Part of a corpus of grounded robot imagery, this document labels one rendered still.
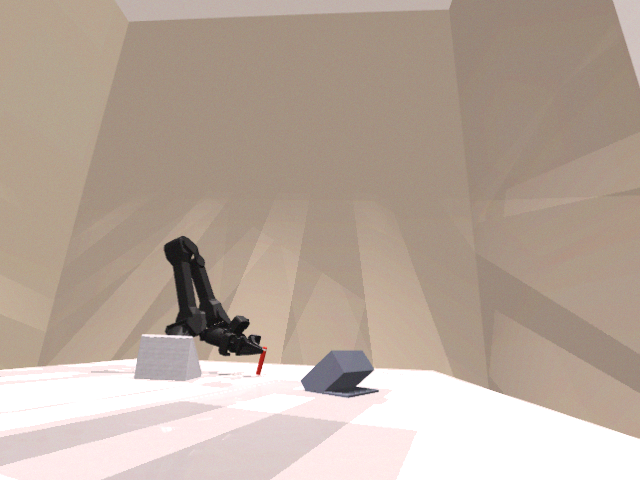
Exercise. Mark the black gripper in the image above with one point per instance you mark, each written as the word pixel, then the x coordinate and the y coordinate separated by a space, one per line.
pixel 238 344

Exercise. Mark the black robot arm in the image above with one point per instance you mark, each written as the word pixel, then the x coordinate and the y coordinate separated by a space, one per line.
pixel 192 321

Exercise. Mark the red peg with white band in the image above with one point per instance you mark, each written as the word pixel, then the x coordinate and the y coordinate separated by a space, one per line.
pixel 261 360

